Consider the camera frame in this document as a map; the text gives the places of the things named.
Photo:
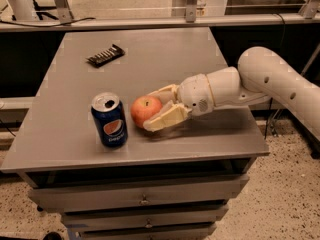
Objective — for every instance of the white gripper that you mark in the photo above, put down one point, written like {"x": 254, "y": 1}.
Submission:
{"x": 194, "y": 94}

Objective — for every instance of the red orange apple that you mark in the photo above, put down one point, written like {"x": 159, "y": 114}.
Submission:
{"x": 143, "y": 108}

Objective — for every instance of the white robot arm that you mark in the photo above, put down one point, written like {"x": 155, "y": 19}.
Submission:
{"x": 260, "y": 74}

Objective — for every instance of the blue pepsi can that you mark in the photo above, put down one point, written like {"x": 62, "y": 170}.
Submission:
{"x": 109, "y": 117}

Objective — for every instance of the black snack bar wrapper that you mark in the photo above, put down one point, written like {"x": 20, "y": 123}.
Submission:
{"x": 106, "y": 56}

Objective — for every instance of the grey drawer cabinet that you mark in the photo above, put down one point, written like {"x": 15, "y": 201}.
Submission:
{"x": 137, "y": 135}

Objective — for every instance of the bottom grey drawer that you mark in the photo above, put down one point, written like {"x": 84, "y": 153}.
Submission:
{"x": 169, "y": 232}

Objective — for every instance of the grey drawer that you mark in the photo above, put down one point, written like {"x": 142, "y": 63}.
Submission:
{"x": 138, "y": 194}
{"x": 169, "y": 232}
{"x": 148, "y": 217}

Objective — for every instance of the top grey drawer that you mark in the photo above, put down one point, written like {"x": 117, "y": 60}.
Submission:
{"x": 138, "y": 194}

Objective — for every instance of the middle grey drawer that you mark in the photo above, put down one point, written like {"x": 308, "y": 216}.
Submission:
{"x": 148, "y": 217}

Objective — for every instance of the white pipe top left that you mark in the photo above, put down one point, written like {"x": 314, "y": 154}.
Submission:
{"x": 23, "y": 10}

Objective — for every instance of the metal bracket post centre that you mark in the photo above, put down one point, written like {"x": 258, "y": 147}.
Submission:
{"x": 190, "y": 12}

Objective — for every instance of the metal bracket post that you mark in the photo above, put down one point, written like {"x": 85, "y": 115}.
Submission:
{"x": 190, "y": 12}
{"x": 64, "y": 11}

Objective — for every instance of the metal bracket post left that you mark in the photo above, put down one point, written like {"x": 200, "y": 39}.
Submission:
{"x": 64, "y": 11}

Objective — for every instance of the grey metal rail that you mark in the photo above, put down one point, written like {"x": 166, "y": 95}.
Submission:
{"x": 157, "y": 23}

